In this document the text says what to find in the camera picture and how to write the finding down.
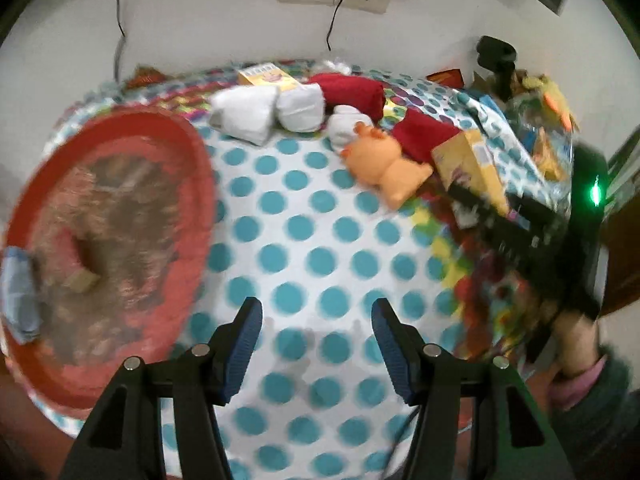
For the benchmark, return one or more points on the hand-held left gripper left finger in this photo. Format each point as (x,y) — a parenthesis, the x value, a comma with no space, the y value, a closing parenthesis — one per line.
(245,341)

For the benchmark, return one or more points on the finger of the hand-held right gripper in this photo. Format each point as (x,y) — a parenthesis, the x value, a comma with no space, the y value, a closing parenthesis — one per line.
(542,212)
(500,232)

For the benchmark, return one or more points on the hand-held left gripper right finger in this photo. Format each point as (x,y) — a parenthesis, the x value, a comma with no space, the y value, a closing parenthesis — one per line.
(388,345)

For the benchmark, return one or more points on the yellow cardboard box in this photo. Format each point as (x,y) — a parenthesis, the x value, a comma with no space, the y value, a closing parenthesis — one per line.
(470,170)

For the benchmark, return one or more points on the round red basin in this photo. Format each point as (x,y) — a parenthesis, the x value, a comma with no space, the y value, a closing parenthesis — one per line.
(192,170)

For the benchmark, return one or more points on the red sock roll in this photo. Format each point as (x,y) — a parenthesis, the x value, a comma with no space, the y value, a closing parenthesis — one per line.
(355,92)

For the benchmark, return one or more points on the person's right forearm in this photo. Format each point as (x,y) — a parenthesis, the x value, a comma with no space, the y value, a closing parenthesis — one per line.
(600,400)

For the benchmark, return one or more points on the person's right hand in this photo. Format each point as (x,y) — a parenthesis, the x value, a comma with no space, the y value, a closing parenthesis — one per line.
(575,345)

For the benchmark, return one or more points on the clear plastic bag of snacks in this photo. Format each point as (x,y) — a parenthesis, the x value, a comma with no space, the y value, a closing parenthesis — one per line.
(547,130)

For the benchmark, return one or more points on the flat red cloth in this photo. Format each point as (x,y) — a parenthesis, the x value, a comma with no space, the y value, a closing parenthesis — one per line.
(425,135)

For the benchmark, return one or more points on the orange toy pig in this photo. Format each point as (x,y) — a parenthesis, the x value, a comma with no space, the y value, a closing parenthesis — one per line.
(385,165)

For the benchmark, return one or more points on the black device on stand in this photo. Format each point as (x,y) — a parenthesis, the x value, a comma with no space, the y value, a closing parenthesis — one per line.
(495,57)

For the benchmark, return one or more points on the red snack packet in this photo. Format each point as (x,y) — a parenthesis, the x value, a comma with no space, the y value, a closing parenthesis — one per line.
(445,77)

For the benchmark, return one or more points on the small tan box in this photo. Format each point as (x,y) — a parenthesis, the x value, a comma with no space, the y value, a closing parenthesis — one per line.
(81,280)

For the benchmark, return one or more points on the small white sock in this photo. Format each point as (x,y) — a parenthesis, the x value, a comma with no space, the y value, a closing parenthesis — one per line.
(345,124)

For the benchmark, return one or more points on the large white sock roll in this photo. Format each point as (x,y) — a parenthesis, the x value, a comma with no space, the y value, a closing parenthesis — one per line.
(245,110)

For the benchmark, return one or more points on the crumpled white plastic wad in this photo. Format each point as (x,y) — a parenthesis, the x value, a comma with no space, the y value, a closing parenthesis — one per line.
(337,65)

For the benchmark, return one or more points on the blue cloth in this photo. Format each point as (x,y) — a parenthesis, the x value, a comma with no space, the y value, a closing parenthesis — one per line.
(17,290)

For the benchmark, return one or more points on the round white sock roll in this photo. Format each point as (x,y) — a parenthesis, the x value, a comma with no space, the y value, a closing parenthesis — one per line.
(300,107)

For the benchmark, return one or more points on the yellow box with smiling face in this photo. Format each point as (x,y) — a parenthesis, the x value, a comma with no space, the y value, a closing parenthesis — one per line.
(267,77)

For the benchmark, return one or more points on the red candy wrapper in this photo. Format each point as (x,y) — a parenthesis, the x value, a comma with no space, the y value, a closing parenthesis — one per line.
(142,76)

